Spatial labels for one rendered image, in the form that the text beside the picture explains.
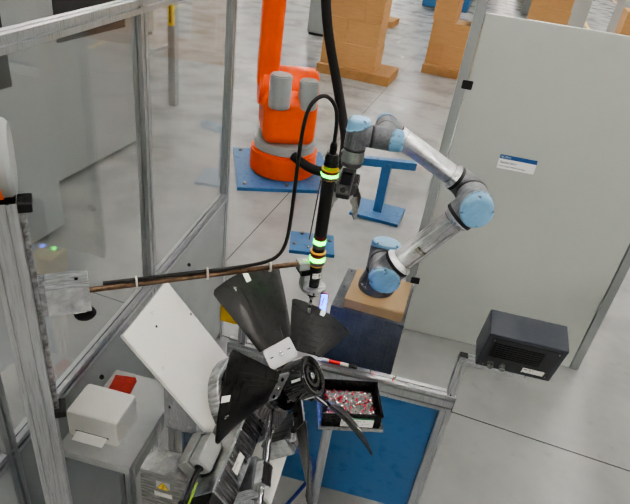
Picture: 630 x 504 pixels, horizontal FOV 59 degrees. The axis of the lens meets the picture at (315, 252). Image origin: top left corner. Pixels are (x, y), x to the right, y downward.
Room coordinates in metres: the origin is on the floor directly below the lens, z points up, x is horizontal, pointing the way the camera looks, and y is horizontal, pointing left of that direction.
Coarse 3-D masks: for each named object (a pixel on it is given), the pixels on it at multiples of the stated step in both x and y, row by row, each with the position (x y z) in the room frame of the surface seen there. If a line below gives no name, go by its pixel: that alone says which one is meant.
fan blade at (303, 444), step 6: (306, 426) 1.04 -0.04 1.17; (300, 432) 1.07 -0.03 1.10; (306, 432) 1.02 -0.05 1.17; (300, 438) 1.06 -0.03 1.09; (306, 438) 1.01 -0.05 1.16; (300, 444) 1.05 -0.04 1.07; (306, 444) 1.00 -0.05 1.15; (300, 450) 1.05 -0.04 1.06; (306, 450) 0.99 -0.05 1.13; (306, 456) 0.99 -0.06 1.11; (306, 462) 0.99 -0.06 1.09; (306, 468) 0.98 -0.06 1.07; (306, 474) 0.98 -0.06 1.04; (306, 480) 0.98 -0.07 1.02; (306, 486) 0.87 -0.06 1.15; (306, 492) 0.86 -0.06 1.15; (312, 492) 0.92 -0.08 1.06; (306, 498) 0.84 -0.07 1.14; (312, 498) 0.90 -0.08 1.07
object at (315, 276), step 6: (330, 144) 1.28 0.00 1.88; (336, 144) 1.27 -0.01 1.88; (330, 150) 1.27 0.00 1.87; (336, 150) 1.27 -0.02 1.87; (330, 156) 1.26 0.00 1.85; (336, 156) 1.27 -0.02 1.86; (324, 162) 1.27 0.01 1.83; (330, 162) 1.26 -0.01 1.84; (336, 162) 1.27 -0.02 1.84; (312, 270) 1.26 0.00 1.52; (318, 270) 1.26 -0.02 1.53; (312, 276) 1.26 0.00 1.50; (318, 276) 1.26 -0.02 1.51; (312, 282) 1.26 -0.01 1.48; (318, 282) 1.27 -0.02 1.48
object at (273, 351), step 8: (280, 344) 1.23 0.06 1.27; (288, 344) 1.24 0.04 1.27; (264, 352) 1.21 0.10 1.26; (272, 352) 1.21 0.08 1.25; (288, 352) 1.22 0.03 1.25; (296, 352) 1.23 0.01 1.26; (272, 360) 1.20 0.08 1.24; (280, 360) 1.20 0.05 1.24; (288, 360) 1.21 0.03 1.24; (272, 368) 1.18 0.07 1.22
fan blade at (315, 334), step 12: (300, 300) 1.53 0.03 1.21; (300, 312) 1.48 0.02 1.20; (312, 312) 1.50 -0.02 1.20; (300, 324) 1.43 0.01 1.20; (312, 324) 1.44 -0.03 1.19; (324, 324) 1.46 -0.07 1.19; (336, 324) 1.49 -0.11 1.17; (300, 336) 1.37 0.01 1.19; (312, 336) 1.38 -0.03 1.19; (324, 336) 1.40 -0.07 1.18; (336, 336) 1.42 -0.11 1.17; (300, 348) 1.32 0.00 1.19; (312, 348) 1.33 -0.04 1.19; (324, 348) 1.34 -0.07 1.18
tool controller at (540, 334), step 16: (496, 320) 1.54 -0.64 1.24; (512, 320) 1.55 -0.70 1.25; (528, 320) 1.55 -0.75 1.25; (480, 336) 1.59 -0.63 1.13; (496, 336) 1.48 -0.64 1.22; (512, 336) 1.48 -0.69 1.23; (528, 336) 1.49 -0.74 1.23; (544, 336) 1.50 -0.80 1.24; (560, 336) 1.50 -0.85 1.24; (480, 352) 1.52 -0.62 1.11; (496, 352) 1.49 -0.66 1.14; (512, 352) 1.48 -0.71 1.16; (528, 352) 1.47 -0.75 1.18; (544, 352) 1.46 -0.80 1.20; (560, 352) 1.45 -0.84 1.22; (496, 368) 1.52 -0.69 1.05; (512, 368) 1.50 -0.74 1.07; (528, 368) 1.49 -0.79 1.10; (544, 368) 1.48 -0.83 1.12
